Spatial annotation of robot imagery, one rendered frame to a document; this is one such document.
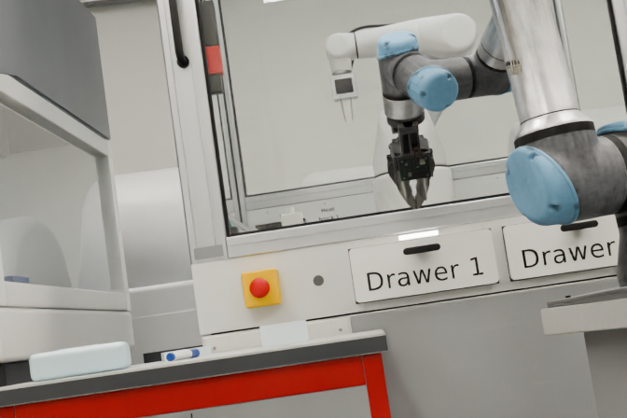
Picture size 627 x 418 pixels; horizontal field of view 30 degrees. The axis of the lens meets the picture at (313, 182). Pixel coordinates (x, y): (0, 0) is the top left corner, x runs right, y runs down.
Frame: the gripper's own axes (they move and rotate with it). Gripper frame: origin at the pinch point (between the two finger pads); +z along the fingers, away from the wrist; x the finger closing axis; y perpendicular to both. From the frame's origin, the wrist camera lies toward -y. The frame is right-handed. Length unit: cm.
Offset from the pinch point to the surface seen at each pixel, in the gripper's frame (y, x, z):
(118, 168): -296, -120, 129
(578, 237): -1.1, 31.7, 14.5
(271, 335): 25.6, -29.9, 8.6
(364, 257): -2.5, -11.4, 12.6
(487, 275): 1.8, 12.5, 18.5
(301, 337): 25.8, -24.6, 9.8
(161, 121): -309, -98, 114
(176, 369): 54, -42, -8
